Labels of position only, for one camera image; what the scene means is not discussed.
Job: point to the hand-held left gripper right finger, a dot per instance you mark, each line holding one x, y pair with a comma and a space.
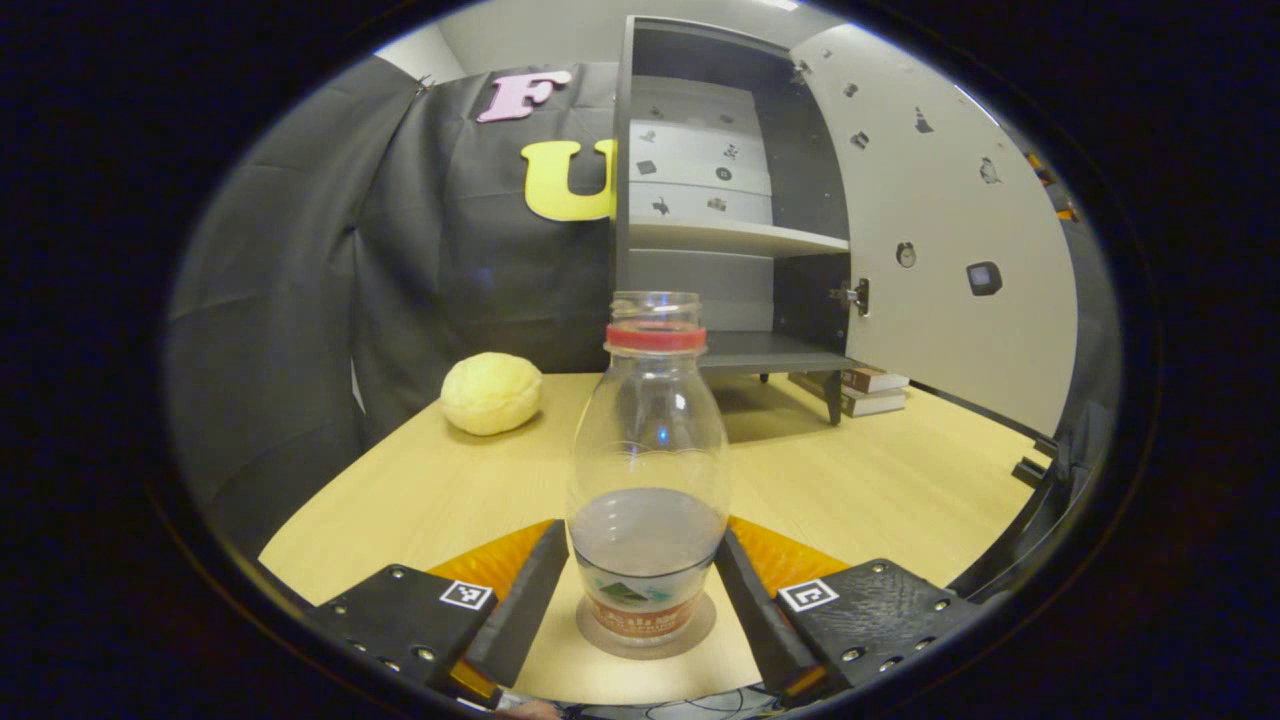
755, 620

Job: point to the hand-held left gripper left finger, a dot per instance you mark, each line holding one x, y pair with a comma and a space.
525, 610

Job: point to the round brown coaster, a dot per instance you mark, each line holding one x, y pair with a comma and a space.
650, 654

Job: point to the clear plastic bottle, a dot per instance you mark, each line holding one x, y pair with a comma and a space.
650, 420

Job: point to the light grey cabinet door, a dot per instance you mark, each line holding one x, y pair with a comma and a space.
950, 330

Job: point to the dark grey cabinet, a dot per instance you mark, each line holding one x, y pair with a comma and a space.
800, 180

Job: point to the metal door hinge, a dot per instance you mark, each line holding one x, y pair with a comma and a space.
858, 297
800, 72

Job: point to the grey cabinet shelf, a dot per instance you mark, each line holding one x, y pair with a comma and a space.
720, 238

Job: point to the yellow lumpy ball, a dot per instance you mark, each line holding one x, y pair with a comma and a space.
490, 395

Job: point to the grey book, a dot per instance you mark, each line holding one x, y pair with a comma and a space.
872, 405

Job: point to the brown book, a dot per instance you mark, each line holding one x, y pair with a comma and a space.
875, 380

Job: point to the black backdrop cloth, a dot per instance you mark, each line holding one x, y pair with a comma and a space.
300, 300

